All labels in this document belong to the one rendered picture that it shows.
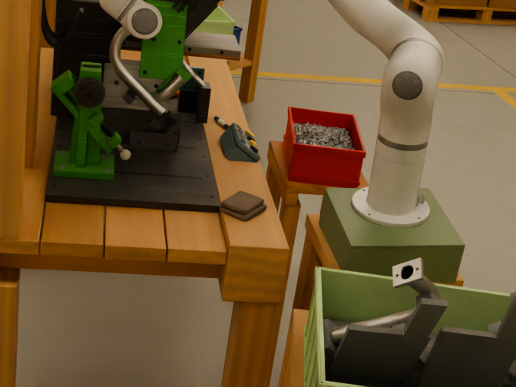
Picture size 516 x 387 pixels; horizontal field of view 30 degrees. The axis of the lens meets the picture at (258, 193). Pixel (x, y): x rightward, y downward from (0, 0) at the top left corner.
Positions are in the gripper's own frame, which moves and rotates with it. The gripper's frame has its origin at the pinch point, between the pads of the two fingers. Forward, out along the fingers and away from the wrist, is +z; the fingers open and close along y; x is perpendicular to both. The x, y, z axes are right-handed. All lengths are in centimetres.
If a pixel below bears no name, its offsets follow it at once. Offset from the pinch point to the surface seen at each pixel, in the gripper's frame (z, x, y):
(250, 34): 298, -57, -55
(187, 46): 14.7, -7.0, -14.6
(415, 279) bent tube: -113, -5, -57
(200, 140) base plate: 7.4, 7.2, -36.8
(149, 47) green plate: 2.8, 2.1, -7.5
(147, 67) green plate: 2.9, 5.8, -11.4
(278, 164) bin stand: 21, -7, -60
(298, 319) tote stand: -60, 16, -70
